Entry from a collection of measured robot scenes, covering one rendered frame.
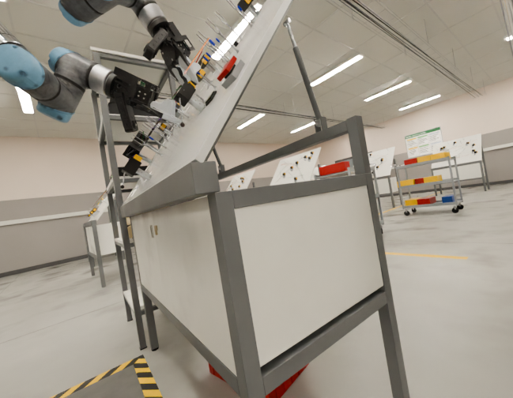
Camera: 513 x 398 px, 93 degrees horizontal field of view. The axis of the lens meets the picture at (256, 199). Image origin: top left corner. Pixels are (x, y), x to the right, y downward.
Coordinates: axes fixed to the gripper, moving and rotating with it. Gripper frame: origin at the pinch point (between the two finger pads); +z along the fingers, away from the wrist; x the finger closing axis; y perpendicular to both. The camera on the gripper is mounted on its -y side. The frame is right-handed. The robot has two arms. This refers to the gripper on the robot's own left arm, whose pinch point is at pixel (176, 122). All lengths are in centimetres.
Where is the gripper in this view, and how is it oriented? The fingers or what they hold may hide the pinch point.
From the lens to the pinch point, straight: 81.4
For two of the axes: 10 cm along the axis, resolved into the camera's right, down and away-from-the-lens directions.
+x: -0.5, -3.1, 9.5
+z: 9.1, 3.9, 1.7
